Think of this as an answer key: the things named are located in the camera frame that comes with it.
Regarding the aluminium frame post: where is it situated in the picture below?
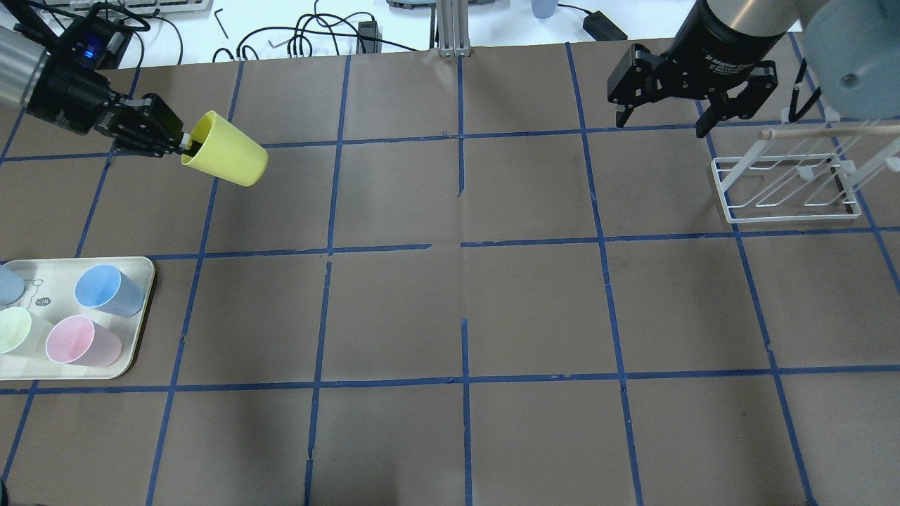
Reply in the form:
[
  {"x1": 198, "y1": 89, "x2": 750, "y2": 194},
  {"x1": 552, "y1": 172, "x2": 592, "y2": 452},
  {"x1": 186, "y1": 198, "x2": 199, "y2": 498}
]
[{"x1": 436, "y1": 1, "x2": 472, "y2": 58}]

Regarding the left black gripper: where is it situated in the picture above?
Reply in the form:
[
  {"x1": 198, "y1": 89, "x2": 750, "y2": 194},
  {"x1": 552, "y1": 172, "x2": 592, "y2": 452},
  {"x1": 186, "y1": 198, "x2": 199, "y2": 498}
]
[{"x1": 25, "y1": 15, "x2": 192, "y2": 158}]

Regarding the pink cup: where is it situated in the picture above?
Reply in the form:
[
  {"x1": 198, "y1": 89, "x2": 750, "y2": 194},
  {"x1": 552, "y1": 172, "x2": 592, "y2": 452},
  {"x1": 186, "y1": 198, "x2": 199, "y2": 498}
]
[{"x1": 46, "y1": 315, "x2": 122, "y2": 368}]

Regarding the white wire cup rack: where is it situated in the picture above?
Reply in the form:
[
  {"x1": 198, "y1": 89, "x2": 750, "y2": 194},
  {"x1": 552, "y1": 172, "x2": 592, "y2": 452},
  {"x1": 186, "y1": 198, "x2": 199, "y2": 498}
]
[{"x1": 710, "y1": 121, "x2": 898, "y2": 224}]

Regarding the cream plastic tray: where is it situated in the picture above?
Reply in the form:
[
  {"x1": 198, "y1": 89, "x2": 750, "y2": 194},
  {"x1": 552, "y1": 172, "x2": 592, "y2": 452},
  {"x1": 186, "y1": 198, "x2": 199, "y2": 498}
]
[{"x1": 1, "y1": 257, "x2": 155, "y2": 382}]

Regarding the black cable bundle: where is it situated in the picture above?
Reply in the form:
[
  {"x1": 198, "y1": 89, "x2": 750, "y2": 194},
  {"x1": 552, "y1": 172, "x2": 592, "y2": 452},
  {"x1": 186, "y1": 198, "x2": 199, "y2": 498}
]
[{"x1": 212, "y1": 13, "x2": 423, "y2": 63}]

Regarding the grey blue cup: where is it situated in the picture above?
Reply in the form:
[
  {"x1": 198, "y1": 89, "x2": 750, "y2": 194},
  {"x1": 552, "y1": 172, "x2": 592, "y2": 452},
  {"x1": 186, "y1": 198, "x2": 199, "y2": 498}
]
[{"x1": 0, "y1": 265, "x2": 27, "y2": 305}]

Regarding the pale green cup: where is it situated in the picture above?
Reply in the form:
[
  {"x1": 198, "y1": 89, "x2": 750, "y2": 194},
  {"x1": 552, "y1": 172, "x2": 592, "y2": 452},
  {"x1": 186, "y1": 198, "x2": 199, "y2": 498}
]
[{"x1": 1, "y1": 307, "x2": 55, "y2": 358}]

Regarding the blue cup on desk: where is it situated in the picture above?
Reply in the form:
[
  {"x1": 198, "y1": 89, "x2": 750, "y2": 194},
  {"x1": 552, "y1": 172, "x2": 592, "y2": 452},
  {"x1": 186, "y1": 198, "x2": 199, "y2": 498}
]
[{"x1": 530, "y1": 0, "x2": 558, "y2": 20}]

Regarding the black power adapter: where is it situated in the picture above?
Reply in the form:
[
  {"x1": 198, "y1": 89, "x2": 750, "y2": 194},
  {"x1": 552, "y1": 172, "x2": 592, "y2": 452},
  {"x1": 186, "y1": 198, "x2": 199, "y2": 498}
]
[{"x1": 582, "y1": 11, "x2": 628, "y2": 41}]

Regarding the yellow cup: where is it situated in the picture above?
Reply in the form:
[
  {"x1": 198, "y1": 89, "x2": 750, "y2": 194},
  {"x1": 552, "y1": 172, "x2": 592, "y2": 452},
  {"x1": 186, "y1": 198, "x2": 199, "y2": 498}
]
[{"x1": 181, "y1": 111, "x2": 268, "y2": 187}]

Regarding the blue cup on tray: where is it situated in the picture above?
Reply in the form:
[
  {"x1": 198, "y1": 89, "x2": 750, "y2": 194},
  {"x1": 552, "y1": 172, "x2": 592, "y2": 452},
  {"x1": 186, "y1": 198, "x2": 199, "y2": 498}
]
[{"x1": 74, "y1": 264, "x2": 146, "y2": 317}]

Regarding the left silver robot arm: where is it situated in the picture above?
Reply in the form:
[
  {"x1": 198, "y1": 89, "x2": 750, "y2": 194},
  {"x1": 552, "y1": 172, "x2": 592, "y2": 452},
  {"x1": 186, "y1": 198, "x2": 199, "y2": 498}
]
[{"x1": 1, "y1": 2, "x2": 202, "y2": 158}]

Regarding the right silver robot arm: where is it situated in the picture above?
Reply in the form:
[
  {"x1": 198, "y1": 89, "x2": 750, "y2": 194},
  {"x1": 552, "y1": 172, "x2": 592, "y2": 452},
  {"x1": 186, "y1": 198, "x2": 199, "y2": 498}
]
[{"x1": 607, "y1": 1, "x2": 899, "y2": 138}]

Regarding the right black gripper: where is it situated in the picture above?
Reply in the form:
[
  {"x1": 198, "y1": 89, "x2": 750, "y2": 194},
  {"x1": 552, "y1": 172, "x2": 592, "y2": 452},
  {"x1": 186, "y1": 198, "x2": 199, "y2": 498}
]
[{"x1": 607, "y1": 7, "x2": 778, "y2": 138}]

